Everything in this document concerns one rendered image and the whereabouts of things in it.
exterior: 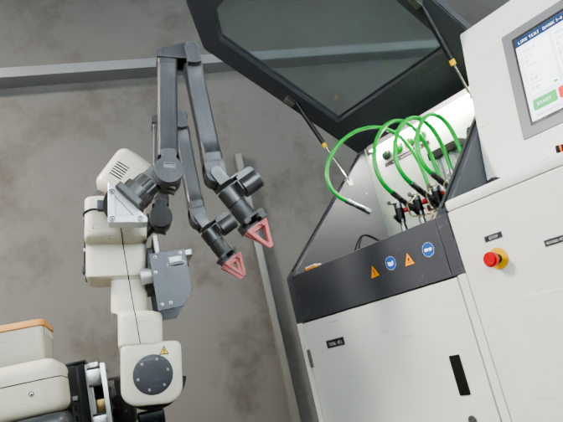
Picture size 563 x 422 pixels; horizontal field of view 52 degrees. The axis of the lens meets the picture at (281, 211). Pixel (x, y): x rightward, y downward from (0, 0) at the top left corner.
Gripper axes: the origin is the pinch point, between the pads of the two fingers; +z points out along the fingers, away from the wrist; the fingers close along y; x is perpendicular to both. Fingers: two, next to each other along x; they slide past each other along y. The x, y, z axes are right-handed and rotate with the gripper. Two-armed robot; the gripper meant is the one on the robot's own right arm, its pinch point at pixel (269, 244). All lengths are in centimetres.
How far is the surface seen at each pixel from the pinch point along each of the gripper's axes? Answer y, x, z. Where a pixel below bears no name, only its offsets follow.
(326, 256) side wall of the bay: 43, -29, 14
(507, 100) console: -24, -75, 10
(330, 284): 20.7, -14.8, 20.7
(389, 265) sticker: -3.2, -23.3, 25.7
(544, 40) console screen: -36, -87, 4
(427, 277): -13.7, -24.3, 33.5
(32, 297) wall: 174, 61, -64
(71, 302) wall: 174, 47, -50
